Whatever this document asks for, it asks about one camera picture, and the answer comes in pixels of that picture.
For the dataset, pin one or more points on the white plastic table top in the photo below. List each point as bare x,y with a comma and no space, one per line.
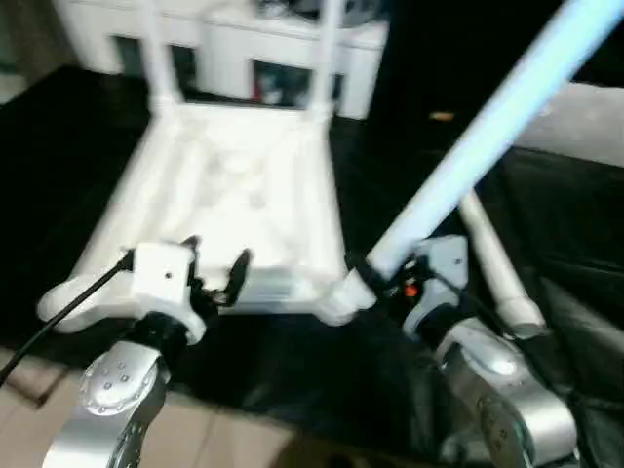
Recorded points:
219,170

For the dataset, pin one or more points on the white plastic table leg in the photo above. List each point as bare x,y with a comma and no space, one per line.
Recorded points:
492,253
326,58
161,53
487,131

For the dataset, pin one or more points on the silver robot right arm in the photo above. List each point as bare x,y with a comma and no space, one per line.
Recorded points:
507,390

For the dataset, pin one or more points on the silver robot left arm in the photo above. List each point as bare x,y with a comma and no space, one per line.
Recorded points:
112,390

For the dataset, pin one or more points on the white glass-door cabinet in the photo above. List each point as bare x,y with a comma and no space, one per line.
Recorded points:
219,39

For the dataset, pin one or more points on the grey padded backrest cushion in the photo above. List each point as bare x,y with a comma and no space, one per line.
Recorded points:
575,122

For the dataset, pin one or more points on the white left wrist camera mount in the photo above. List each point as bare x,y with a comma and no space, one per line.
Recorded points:
161,278

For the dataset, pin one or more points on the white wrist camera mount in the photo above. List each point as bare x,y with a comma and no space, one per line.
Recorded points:
161,278
446,258

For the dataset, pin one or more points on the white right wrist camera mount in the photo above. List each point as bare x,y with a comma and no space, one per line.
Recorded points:
446,258

